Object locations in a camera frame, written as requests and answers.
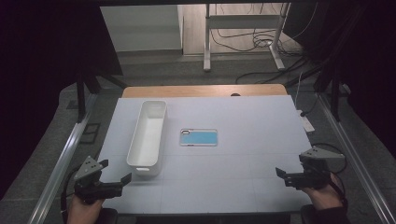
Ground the blue phone case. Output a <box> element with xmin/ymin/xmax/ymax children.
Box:
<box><xmin>179</xmin><ymin>128</ymin><xmax>219</xmax><ymax>147</ymax></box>

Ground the short black plug cable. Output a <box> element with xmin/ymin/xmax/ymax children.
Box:
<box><xmin>300</xmin><ymin>92</ymin><xmax>321</xmax><ymax>118</ymax></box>

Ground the tangle of black cables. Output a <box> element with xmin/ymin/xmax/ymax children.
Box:
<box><xmin>209</xmin><ymin>3</ymin><xmax>318</xmax><ymax>59</ymax></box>

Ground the wooden table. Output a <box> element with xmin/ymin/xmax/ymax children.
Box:
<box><xmin>120</xmin><ymin>83</ymin><xmax>288</xmax><ymax>99</ymax></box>

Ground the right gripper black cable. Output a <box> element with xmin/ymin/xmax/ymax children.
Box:
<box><xmin>330</xmin><ymin>177</ymin><xmax>349</xmax><ymax>206</ymax></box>

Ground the person's left hand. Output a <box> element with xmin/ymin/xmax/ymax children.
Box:
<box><xmin>66</xmin><ymin>194</ymin><xmax>106</xmax><ymax>224</ymax></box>

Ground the black curtain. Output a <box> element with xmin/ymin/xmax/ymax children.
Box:
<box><xmin>286</xmin><ymin>0</ymin><xmax>396</xmax><ymax>160</ymax></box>
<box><xmin>0</xmin><ymin>0</ymin><xmax>124</xmax><ymax>200</ymax></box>

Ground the white metal desk frame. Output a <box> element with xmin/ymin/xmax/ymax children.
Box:
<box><xmin>204</xmin><ymin>3</ymin><xmax>291</xmax><ymax>73</ymax></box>

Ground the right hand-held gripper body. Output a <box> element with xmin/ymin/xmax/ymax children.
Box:
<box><xmin>284</xmin><ymin>147</ymin><xmax>346</xmax><ymax>191</ymax></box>

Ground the long black cable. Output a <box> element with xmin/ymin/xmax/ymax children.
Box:
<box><xmin>234</xmin><ymin>57</ymin><xmax>312</xmax><ymax>85</ymax></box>

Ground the white cable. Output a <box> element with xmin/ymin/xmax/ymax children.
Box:
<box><xmin>293</xmin><ymin>71</ymin><xmax>304</xmax><ymax>110</ymax></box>

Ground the white table cover board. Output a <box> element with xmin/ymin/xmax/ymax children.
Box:
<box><xmin>99</xmin><ymin>94</ymin><xmax>313</xmax><ymax>216</ymax></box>

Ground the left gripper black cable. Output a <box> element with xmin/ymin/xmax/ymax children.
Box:
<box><xmin>60</xmin><ymin>166</ymin><xmax>80</xmax><ymax>224</ymax></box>

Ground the white power strip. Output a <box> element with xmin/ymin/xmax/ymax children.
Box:
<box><xmin>297</xmin><ymin>109</ymin><xmax>316</xmax><ymax>134</ymax></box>

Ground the black floor plate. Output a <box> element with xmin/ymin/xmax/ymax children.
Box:
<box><xmin>79</xmin><ymin>122</ymin><xmax>102</xmax><ymax>145</ymax></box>

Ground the aluminium rail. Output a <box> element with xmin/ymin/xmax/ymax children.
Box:
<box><xmin>317</xmin><ymin>92</ymin><xmax>396</xmax><ymax>224</ymax></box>
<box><xmin>27</xmin><ymin>92</ymin><xmax>99</xmax><ymax>224</ymax></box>

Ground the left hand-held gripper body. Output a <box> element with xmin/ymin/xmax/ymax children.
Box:
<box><xmin>74</xmin><ymin>155</ymin><xmax>124</xmax><ymax>205</ymax></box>

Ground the black metal stand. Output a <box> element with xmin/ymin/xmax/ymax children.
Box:
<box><xmin>76</xmin><ymin>71</ymin><xmax>129</xmax><ymax>123</ymax></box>
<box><xmin>314</xmin><ymin>62</ymin><xmax>344</xmax><ymax>122</ymax></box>

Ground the person's right hand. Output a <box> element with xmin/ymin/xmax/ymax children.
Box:
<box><xmin>302</xmin><ymin>174</ymin><xmax>345</xmax><ymax>211</ymax></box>

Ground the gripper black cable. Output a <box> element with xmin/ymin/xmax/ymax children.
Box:
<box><xmin>60</xmin><ymin>166</ymin><xmax>80</xmax><ymax>224</ymax></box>
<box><xmin>330</xmin><ymin>177</ymin><xmax>349</xmax><ymax>206</ymax></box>

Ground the white plastic storage bin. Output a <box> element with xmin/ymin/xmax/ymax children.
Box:
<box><xmin>125</xmin><ymin>99</ymin><xmax>168</xmax><ymax>177</ymax></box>

